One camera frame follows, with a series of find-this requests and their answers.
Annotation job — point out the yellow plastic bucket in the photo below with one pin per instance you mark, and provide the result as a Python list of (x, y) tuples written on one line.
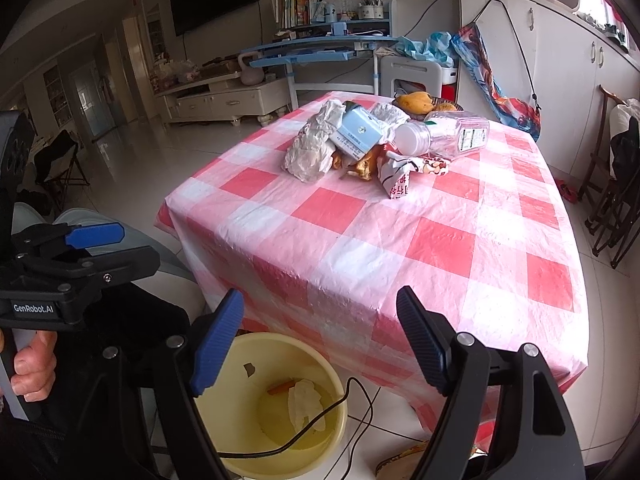
[(285, 355)]

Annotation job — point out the black jacket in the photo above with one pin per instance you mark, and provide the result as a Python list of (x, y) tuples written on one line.
[(627, 155)]

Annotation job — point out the white television cabinet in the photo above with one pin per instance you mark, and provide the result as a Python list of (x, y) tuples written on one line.
[(225, 102)]

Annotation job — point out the colourful printed bag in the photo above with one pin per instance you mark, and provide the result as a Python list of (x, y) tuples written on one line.
[(505, 105)]

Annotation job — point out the fruit basket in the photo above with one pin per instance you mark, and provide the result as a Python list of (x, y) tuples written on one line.
[(450, 106)]

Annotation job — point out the yellow mango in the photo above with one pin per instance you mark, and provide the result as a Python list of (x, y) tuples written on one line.
[(415, 102)]

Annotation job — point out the red and white snack wrapper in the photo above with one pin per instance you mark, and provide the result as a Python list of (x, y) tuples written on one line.
[(400, 180)]

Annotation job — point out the patterned slipper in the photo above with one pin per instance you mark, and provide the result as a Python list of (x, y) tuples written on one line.
[(400, 457)]

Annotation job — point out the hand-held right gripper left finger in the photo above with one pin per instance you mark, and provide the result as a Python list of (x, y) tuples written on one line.
[(215, 345)]

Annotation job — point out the white plastic bag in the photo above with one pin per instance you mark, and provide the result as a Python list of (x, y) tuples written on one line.
[(310, 150), (390, 115)]

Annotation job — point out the small blue box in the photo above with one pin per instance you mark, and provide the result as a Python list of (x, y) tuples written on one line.
[(340, 29)]

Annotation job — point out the clear plastic bags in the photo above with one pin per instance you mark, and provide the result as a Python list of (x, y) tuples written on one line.
[(182, 71)]

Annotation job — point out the white plastic stool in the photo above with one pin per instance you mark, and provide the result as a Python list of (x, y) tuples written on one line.
[(412, 77)]

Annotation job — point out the wooden chair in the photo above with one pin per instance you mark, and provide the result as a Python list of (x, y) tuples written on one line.
[(607, 200)]

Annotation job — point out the clear plastic jar white lid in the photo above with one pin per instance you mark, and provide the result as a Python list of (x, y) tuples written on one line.
[(450, 135)]

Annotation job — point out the blue desk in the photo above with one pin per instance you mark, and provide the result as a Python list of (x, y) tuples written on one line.
[(310, 46)]

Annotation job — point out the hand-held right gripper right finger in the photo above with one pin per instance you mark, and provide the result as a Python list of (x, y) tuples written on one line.
[(425, 345)]

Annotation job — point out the blue and white box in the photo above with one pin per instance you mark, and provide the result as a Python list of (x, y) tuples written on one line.
[(357, 132)]

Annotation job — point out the red container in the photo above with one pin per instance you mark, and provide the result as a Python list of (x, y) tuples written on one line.
[(448, 87)]

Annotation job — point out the orange fruit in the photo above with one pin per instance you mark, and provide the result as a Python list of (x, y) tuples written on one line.
[(444, 107)]

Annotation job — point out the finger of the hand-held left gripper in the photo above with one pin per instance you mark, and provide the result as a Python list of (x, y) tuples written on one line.
[(125, 262), (97, 235)]

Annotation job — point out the blue plastic bag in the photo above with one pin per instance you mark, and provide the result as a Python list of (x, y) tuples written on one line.
[(425, 47)]

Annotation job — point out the pen holder cup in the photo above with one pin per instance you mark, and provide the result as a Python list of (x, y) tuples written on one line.
[(371, 11)]

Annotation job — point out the small orange peel piece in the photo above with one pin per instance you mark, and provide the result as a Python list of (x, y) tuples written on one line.
[(280, 388)]

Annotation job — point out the black folding chair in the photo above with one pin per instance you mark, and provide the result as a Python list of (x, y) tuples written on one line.
[(57, 155)]

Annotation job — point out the pink kettlebell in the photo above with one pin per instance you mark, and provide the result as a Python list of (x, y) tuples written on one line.
[(252, 76)]

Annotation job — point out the row of books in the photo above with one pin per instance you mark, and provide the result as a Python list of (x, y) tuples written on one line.
[(290, 10)]

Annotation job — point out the red slipper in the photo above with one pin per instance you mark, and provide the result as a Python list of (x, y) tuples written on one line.
[(566, 191)]

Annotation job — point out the red checked tablecloth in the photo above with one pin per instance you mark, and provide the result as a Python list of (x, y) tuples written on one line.
[(380, 240)]

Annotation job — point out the person's left hand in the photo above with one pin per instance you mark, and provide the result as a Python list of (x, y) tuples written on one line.
[(35, 367)]

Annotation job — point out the white crumpled tissue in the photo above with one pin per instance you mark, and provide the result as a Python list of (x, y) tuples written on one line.
[(302, 400)]

